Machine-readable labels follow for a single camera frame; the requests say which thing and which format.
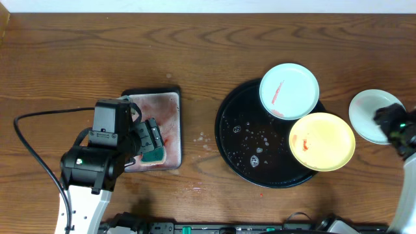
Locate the mint green plate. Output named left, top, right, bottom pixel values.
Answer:
left=348, top=89, right=403, bottom=145
left=259, top=63, right=320, bottom=120

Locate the green and yellow sponge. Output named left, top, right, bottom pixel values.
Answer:
left=140, top=147, right=166, bottom=165

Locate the yellow plate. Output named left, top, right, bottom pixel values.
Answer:
left=289, top=112, right=356, bottom=172

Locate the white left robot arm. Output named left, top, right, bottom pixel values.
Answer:
left=55, top=143, right=128, bottom=234

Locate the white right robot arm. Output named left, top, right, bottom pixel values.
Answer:
left=374, top=103, right=415, bottom=234

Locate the black rectangular soapy water tray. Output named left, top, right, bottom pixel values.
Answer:
left=121, top=87, right=182, bottom=172

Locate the round black serving tray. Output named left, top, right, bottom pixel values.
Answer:
left=214, top=79, right=318, bottom=189

